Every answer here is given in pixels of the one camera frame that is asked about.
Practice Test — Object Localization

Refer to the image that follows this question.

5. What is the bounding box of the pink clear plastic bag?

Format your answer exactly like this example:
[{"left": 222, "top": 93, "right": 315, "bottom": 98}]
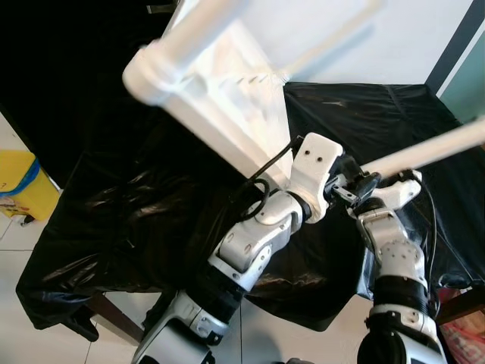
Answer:
[{"left": 440, "top": 288, "right": 485, "bottom": 364}]

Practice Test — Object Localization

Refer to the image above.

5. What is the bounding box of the white plastic table top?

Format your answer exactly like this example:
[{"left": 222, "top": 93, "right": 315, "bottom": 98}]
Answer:
[{"left": 121, "top": 0, "right": 298, "bottom": 190}]

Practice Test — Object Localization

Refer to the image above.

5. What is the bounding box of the white plastic table leg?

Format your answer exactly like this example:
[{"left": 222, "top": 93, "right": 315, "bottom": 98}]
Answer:
[
  {"left": 155, "top": 0, "right": 247, "bottom": 73},
  {"left": 284, "top": 0, "right": 389, "bottom": 80},
  {"left": 358, "top": 116, "right": 485, "bottom": 180}
]

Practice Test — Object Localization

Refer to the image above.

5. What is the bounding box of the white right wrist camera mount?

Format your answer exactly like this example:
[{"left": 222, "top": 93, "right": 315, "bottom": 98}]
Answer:
[{"left": 362, "top": 170, "right": 424, "bottom": 222}]

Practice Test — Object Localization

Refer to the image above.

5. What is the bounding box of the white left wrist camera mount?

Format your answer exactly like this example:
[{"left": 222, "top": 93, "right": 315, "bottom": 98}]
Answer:
[{"left": 288, "top": 133, "right": 343, "bottom": 225}]

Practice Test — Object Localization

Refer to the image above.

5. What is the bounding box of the dark grey wall trim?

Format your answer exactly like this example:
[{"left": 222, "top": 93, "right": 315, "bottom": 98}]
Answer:
[{"left": 424, "top": 0, "right": 485, "bottom": 98}]

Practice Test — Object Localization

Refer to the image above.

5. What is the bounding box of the black plastic table cover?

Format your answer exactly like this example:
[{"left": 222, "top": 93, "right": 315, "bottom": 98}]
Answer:
[{"left": 15, "top": 80, "right": 485, "bottom": 332}]

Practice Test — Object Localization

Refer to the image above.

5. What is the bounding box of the yellow plastic object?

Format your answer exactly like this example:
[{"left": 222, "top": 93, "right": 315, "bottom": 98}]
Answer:
[{"left": 0, "top": 149, "right": 61, "bottom": 222}]

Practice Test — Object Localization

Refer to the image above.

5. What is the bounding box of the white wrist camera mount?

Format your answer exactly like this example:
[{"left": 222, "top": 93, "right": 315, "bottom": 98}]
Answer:
[
  {"left": 362, "top": 170, "right": 424, "bottom": 222},
  {"left": 288, "top": 133, "right": 343, "bottom": 225}
]

